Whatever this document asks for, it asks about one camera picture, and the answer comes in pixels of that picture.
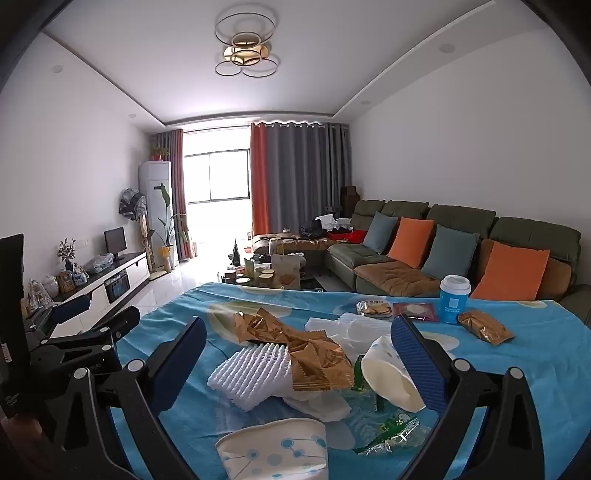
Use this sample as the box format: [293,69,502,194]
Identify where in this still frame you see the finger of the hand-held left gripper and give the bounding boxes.
[23,294,92,335]
[30,305,140,365]

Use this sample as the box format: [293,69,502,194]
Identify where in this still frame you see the wide grey and orange curtain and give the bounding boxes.
[250,121,354,236]

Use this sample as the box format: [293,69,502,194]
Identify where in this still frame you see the gold wrapper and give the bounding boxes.
[232,308,305,352]
[281,330,355,392]

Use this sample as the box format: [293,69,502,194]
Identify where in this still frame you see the blue floral blanket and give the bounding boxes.
[111,281,591,480]

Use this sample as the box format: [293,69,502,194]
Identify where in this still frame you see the blue-grey cushion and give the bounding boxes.
[421,224,480,280]
[363,211,399,254]

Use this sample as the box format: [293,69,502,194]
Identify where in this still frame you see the orange cushion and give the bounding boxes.
[470,241,551,302]
[387,217,435,269]

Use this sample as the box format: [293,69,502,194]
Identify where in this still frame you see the window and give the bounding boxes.
[184,148,252,202]

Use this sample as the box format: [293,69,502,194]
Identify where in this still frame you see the red snack packet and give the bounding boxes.
[392,302,439,322]

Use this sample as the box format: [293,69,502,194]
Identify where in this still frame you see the green sofa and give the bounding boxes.
[253,199,591,319]

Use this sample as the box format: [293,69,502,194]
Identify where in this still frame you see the tall leafy potted plant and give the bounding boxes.
[152,184,190,271]

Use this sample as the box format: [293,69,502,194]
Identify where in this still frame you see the green printed plastic wrapper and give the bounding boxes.
[348,355,432,455]

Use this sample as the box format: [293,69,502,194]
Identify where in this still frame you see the brown cardboard boxes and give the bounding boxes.
[342,185,361,215]

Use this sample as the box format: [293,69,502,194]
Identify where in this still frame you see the pile of clothes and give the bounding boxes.
[300,212,370,243]

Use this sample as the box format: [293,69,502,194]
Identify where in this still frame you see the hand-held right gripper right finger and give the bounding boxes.
[392,314,555,480]

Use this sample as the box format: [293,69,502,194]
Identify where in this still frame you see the cluttered coffee table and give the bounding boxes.
[221,249,335,292]

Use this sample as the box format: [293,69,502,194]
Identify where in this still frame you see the crushed dotted paper cup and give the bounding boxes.
[360,335,426,413]

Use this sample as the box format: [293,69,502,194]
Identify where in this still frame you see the white foam net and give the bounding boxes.
[305,311,398,358]
[206,342,294,413]

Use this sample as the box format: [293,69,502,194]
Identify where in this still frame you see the ring ceiling lamp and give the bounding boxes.
[214,10,280,78]

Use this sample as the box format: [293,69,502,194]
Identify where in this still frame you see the clear cracker packet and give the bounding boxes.
[355,299,394,319]

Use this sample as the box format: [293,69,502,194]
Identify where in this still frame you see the small plant in blue vase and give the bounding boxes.
[58,239,77,271]

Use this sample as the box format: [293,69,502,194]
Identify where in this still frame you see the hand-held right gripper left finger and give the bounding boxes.
[44,316,207,480]

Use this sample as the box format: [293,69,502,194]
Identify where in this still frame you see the brown sofa seat pad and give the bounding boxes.
[355,261,444,298]

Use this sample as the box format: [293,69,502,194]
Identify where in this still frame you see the beige paper bag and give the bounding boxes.
[270,254,304,291]

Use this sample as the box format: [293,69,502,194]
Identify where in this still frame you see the narrow grey and orange curtain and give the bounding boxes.
[152,129,195,261]

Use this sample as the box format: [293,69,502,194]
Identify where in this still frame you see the white TV cabinet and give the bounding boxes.
[46,251,151,337]

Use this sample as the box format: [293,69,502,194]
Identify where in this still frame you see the black monitor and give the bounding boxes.
[104,227,126,260]

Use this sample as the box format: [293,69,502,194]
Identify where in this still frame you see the clear wrapped ornament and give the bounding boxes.
[25,278,55,315]

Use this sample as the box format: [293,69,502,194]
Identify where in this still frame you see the dotted white paper cup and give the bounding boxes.
[215,418,329,480]

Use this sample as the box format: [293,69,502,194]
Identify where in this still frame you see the covered standing fan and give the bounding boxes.
[119,187,153,278]

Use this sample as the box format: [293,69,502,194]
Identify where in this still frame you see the white standing air conditioner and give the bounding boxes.
[139,161,174,268]

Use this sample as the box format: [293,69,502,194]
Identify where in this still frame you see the blue cup with white lid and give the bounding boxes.
[438,275,472,325]

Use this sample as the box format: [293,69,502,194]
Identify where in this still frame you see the sealed gold snack packet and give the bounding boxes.
[457,310,515,346]

